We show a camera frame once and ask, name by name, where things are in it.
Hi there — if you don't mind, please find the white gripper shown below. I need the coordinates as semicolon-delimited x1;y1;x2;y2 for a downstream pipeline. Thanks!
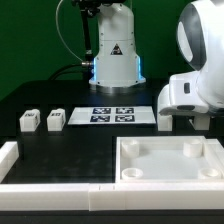
157;71;224;118

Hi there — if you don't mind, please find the white square tabletop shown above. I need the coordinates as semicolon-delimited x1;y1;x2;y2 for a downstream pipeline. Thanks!
115;136;224;183

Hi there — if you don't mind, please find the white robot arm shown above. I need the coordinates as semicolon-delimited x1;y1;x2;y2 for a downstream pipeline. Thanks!
89;0;224;116

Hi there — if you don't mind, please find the white sheet with AprilTags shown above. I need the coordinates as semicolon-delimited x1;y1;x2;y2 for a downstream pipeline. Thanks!
68;106;156;125

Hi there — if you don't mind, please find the white U-shaped obstacle fence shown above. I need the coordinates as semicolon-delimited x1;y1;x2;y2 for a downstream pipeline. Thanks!
0;142;224;211

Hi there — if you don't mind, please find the black cable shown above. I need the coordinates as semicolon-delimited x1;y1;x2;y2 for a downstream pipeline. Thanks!
48;63;92;82

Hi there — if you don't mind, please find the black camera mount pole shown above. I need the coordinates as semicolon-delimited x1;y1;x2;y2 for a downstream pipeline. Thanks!
71;0;126;79

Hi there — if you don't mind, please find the grey cable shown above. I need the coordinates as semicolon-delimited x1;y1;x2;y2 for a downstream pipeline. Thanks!
55;0;84;63

